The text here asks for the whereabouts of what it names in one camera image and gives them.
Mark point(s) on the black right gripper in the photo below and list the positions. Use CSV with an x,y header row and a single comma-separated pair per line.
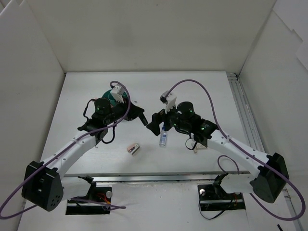
x,y
160,121

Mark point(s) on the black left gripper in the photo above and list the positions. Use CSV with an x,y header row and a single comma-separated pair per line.
x,y
134,113

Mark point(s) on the clear blue spray bottle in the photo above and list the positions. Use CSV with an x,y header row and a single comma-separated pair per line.
x,y
163,137

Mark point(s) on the pink mini stapler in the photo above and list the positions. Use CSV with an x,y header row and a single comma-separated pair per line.
x,y
133,149

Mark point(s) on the white eraser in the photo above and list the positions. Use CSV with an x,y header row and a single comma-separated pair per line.
x,y
196,147

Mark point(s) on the yellow cap black highlighter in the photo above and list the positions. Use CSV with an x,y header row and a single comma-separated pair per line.
x,y
143,119

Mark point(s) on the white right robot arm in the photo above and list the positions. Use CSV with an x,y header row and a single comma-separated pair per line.
x,y
266,172

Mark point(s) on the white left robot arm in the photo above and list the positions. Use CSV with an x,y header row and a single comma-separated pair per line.
x,y
45,185

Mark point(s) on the teal round desk organizer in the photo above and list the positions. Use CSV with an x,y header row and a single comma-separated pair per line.
x,y
108,96

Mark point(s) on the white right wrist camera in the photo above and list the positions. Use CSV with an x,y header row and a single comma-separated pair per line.
x,y
169,99

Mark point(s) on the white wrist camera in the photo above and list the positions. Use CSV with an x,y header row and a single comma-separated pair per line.
x,y
118,93
169,99

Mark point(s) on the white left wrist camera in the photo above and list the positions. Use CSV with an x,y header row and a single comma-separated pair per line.
x,y
118,93

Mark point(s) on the aluminium front rail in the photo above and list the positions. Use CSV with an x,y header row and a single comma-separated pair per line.
x,y
153,177

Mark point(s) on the aluminium rail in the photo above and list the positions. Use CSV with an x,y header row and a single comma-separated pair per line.
x,y
251,132
153,177

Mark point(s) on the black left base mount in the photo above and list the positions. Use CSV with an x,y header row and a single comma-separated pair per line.
x,y
101,194

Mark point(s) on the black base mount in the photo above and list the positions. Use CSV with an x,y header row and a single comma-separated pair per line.
x,y
101,194
213,198

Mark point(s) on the aluminium right rail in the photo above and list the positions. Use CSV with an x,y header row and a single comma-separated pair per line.
x,y
251,132

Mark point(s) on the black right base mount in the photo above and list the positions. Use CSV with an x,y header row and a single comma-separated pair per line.
x,y
213,198

